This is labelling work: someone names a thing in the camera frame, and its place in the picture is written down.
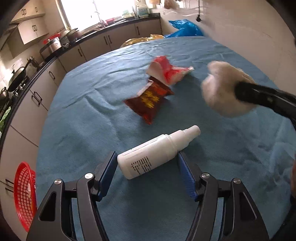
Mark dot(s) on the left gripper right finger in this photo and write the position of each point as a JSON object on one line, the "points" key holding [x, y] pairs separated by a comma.
{"points": [[202, 188]]}

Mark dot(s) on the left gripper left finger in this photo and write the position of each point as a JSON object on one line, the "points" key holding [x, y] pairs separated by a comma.
{"points": [[91, 188]]}

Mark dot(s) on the white spray bottle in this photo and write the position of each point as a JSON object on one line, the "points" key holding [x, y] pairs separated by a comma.
{"points": [[155, 152]]}

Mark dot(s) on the white paper ball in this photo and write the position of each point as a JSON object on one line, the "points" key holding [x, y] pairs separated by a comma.
{"points": [[218, 89]]}

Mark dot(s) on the red mesh waste basket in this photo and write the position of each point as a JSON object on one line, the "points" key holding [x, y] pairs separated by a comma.
{"points": [[25, 194]]}

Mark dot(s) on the dark red snack packet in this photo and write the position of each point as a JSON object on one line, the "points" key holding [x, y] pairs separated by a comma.
{"points": [[148, 100]]}

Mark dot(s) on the red white wrapper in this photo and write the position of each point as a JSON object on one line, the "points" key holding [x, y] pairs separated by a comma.
{"points": [[161, 69]]}

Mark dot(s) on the green cloth on counter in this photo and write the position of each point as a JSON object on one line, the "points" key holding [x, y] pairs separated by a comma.
{"points": [[3, 119]]}

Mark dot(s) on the blue tablecloth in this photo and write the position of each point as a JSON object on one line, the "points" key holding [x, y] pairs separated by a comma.
{"points": [[126, 97]]}

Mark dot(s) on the blue plastic bag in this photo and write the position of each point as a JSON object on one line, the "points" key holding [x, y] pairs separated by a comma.
{"points": [[185, 28]]}

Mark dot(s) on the black countertop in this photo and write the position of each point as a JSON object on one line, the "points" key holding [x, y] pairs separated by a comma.
{"points": [[100, 42]]}

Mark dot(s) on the black wok with lid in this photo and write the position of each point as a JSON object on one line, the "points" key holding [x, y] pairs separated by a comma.
{"points": [[19, 75]]}

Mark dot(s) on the silver rice cooker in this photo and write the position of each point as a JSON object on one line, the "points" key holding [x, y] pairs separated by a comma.
{"points": [[50, 47]]}

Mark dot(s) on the yellow plastic bag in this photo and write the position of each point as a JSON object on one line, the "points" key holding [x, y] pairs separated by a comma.
{"points": [[142, 39]]}

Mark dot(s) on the window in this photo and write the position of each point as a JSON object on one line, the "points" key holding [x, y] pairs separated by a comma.
{"points": [[84, 14]]}

